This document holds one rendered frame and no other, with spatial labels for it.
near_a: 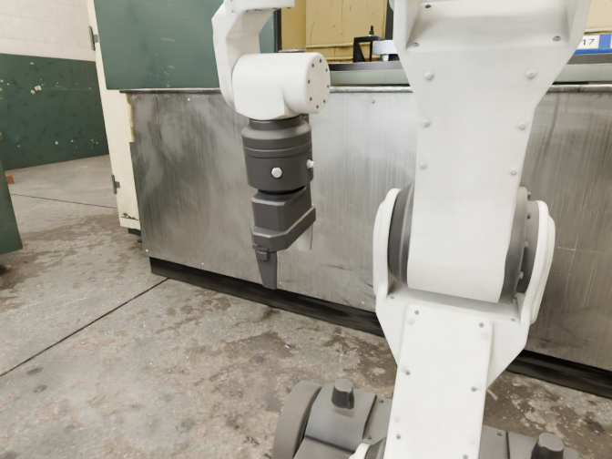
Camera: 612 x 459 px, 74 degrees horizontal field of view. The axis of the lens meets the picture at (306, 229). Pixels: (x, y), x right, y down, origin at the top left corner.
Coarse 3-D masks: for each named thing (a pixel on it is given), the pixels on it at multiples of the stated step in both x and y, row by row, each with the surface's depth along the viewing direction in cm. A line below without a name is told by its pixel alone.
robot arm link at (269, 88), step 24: (240, 72) 46; (264, 72) 45; (288, 72) 44; (312, 72) 44; (240, 96) 47; (264, 96) 46; (288, 96) 44; (312, 96) 45; (264, 120) 48; (288, 120) 48; (264, 144) 47; (288, 144) 48
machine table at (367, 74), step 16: (336, 64) 159; (352, 64) 156; (368, 64) 153; (384, 64) 151; (400, 64) 148; (576, 64) 124; (592, 64) 121; (608, 64) 119; (336, 80) 159; (352, 80) 156; (368, 80) 153; (384, 80) 150; (400, 80) 148; (560, 80) 126; (576, 80) 124; (592, 80) 122; (608, 80) 120
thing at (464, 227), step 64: (512, 0) 40; (576, 0) 33; (448, 64) 38; (512, 64) 36; (448, 128) 41; (512, 128) 38; (448, 192) 43; (512, 192) 41; (448, 256) 45; (512, 256) 43
